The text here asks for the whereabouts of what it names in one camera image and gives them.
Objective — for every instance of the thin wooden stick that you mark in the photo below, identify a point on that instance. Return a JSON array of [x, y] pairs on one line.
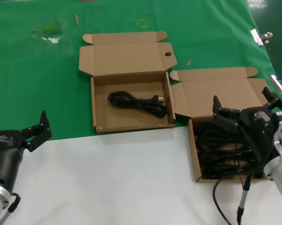
[[77, 20]]

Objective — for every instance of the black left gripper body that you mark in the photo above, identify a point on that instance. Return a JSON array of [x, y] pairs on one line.
[[5, 152]]

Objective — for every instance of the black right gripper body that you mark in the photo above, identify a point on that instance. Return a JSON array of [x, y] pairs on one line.
[[258, 131]]

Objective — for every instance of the small wooden chip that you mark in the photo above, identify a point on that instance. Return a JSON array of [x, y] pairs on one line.
[[189, 62]]

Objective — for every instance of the open brown cardboard box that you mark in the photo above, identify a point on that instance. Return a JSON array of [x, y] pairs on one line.
[[131, 58], [202, 93]]

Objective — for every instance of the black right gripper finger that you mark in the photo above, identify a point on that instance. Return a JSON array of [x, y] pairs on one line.
[[227, 119], [276, 104]]

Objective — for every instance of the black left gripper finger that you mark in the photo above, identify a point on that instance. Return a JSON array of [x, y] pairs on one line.
[[40, 133]]

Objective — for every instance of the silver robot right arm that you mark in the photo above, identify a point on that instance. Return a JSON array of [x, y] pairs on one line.
[[279, 178]]

